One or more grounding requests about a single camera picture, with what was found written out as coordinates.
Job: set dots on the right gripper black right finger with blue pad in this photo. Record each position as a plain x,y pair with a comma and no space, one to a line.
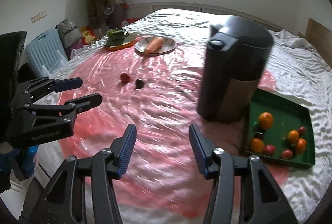
261,198

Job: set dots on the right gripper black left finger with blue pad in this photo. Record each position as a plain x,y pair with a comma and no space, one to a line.
63,199

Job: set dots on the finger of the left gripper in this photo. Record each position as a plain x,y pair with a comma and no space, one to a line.
38,113
36,89

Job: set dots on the small orange tangerine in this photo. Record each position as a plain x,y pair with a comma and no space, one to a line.
293,136

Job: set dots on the large orange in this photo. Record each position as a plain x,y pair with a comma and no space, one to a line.
256,145

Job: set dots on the blue gloved hand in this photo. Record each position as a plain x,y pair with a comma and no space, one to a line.
23,162

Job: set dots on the red apple in tray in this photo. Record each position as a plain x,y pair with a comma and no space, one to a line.
286,155

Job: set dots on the grey shopping bag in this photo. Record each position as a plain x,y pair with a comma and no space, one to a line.
68,32

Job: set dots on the orange in tray right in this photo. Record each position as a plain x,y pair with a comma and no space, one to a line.
300,146

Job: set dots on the orange in tray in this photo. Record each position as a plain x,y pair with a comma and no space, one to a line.
265,120
300,146

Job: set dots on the green square tray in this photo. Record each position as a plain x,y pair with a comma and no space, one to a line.
287,116

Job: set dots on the dark purple plum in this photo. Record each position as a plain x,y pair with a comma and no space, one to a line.
139,83

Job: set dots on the small red plum in tray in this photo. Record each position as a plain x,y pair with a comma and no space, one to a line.
302,130

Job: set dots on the green leafy vegetable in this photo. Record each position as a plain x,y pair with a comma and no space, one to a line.
116,37

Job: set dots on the pink plastic sheet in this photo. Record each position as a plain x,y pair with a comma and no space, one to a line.
162,183

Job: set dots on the orange tray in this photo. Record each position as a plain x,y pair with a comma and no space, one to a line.
128,42

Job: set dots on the striped white plate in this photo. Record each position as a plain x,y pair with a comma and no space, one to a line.
168,46

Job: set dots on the orange carrot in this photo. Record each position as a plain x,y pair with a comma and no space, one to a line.
154,45

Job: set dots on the black electric kettle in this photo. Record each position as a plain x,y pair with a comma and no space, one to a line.
236,55

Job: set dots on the crumpled white cloth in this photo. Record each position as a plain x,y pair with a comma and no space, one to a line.
289,40

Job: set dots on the wooden headboard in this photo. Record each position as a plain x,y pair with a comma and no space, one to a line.
321,38

